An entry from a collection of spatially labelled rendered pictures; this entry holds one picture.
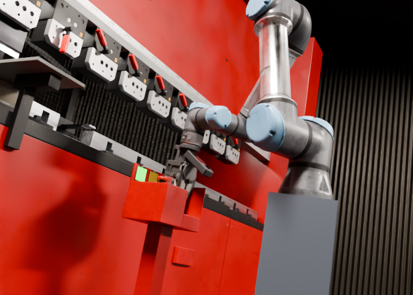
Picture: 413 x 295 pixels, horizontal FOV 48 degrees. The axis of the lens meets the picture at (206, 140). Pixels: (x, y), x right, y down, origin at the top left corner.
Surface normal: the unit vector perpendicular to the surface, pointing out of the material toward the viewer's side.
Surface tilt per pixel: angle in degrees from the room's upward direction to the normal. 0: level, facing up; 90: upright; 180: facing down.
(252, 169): 90
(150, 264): 90
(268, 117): 97
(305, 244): 90
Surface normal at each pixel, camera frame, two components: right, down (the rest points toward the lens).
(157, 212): -0.55, -0.31
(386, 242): -0.24, -0.30
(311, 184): 0.00, -0.55
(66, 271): 0.87, 0.03
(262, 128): -0.79, -0.17
